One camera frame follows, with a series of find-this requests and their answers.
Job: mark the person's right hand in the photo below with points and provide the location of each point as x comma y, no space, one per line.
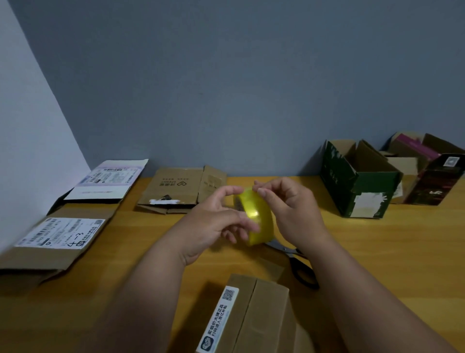
294,214

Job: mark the person's left hand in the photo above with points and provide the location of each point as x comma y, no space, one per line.
203,229

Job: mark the yellow tape roll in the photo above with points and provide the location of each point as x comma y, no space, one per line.
258,214

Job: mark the plain brown carton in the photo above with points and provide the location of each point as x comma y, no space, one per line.
178,185

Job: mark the black scissors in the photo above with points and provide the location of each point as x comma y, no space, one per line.
298,265

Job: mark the green box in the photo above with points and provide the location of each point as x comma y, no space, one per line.
359,182

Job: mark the brown carton with label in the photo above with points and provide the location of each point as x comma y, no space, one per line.
250,320

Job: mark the black box white label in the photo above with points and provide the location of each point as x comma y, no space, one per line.
109,178

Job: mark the small brown cardboard box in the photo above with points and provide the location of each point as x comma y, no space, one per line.
407,174

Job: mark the pink and black carton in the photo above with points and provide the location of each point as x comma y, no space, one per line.
432,171

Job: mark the person's right forearm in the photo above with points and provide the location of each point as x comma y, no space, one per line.
370,309

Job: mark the person's left forearm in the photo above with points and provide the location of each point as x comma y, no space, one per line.
138,309

